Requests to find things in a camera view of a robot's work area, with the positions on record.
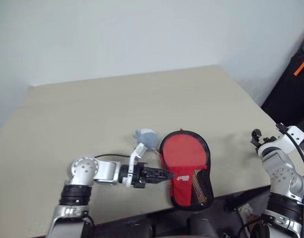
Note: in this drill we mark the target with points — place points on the black round object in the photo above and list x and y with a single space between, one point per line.
260 230

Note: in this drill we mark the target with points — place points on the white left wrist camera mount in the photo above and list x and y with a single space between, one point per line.
138 150

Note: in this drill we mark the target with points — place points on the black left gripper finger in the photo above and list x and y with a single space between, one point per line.
155 180
159 172

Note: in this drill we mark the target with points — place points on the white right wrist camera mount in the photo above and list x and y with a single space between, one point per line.
296 134

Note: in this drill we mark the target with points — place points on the red black mesh paddle case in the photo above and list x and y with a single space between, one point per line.
181 193

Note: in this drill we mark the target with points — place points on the red table tennis paddle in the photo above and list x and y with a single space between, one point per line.
184 151

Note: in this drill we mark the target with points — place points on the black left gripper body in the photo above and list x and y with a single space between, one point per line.
140 174

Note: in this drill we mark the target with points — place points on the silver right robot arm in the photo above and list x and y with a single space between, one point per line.
283 177

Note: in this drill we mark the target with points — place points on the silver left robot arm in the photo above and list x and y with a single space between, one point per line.
105 171

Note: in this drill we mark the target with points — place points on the dark grey rounded shape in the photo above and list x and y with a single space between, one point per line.
142 229
201 226

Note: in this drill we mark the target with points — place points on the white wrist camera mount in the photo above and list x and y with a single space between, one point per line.
296 134
138 150

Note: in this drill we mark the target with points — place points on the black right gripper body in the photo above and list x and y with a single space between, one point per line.
268 140

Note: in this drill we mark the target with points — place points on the white power strip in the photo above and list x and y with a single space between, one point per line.
245 209

